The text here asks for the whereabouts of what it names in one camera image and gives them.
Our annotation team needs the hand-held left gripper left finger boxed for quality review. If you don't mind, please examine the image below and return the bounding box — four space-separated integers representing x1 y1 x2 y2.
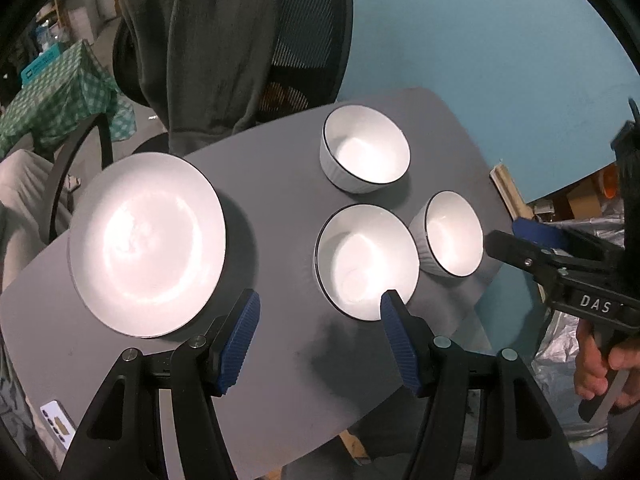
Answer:
59 289 262 480

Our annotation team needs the wooden plank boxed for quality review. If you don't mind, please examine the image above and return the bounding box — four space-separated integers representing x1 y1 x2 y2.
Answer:
490 160 531 221

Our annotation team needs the person's right hand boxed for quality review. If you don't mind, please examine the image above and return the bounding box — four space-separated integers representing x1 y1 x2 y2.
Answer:
574 321 640 407

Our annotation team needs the white smartphone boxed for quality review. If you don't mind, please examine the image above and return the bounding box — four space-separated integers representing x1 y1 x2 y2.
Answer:
40 400 76 451

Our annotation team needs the black mesh office chair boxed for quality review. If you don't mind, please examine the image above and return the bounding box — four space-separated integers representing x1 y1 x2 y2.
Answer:
47 0 354 241

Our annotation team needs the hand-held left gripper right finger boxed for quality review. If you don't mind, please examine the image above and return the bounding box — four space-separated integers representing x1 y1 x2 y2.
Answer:
380 289 571 480

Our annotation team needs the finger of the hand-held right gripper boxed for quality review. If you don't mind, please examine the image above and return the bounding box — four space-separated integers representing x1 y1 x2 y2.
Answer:
484 230 566 286
512 217 621 268

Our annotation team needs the beige bed sheet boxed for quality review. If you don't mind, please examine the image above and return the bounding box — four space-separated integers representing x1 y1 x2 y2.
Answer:
0 150 73 291

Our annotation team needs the teal storage box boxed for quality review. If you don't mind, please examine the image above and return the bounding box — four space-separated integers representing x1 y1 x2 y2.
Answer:
21 42 66 86

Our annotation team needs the cardboard box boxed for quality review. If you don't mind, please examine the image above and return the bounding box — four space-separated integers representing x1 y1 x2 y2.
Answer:
565 180 626 216

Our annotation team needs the dark grey fleece robe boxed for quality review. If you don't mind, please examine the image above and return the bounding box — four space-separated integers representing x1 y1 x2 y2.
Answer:
120 0 286 156

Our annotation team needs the green checked tablecloth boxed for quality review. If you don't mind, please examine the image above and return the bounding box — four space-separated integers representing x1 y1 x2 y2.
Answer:
0 40 136 158

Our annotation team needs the clear plastic water bottle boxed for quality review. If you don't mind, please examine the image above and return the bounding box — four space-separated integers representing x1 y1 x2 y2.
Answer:
32 17 68 48

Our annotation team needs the white bowl black rim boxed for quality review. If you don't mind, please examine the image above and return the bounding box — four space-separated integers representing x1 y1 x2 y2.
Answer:
409 190 485 278
320 104 412 194
314 204 421 322

